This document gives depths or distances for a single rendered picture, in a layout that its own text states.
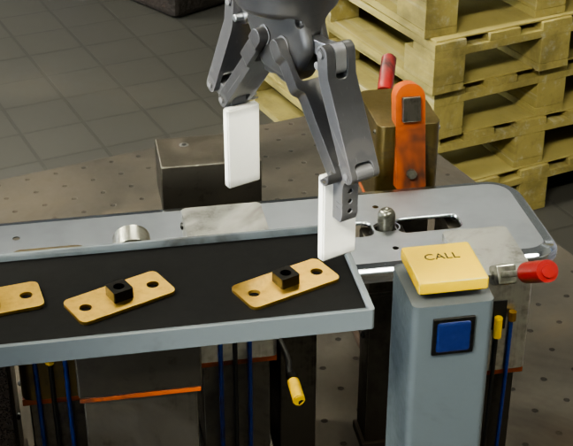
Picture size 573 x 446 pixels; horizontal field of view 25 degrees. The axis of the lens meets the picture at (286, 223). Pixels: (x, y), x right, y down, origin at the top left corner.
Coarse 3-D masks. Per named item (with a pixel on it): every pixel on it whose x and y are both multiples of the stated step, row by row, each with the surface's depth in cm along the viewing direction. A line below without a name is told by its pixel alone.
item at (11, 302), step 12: (0, 288) 103; (12, 288) 103; (24, 288) 103; (36, 288) 103; (0, 300) 102; (12, 300) 102; (24, 300) 102; (36, 300) 102; (0, 312) 100; (12, 312) 101
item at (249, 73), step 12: (252, 36) 94; (264, 36) 94; (252, 48) 95; (240, 60) 98; (252, 60) 96; (240, 72) 99; (252, 72) 98; (264, 72) 99; (228, 84) 101; (240, 84) 100; (252, 84) 101; (228, 96) 102; (252, 96) 103
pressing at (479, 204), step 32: (384, 192) 152; (416, 192) 152; (448, 192) 152; (480, 192) 152; (512, 192) 152; (0, 224) 146; (32, 224) 145; (64, 224) 145; (96, 224) 145; (128, 224) 145; (160, 224) 145; (288, 224) 145; (480, 224) 145; (512, 224) 145; (352, 256) 139; (384, 256) 139; (544, 256) 139
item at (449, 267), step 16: (416, 256) 108; (432, 256) 108; (448, 256) 108; (464, 256) 108; (416, 272) 106; (432, 272) 106; (448, 272) 106; (464, 272) 106; (480, 272) 106; (416, 288) 105; (432, 288) 105; (448, 288) 105; (464, 288) 105; (480, 288) 106
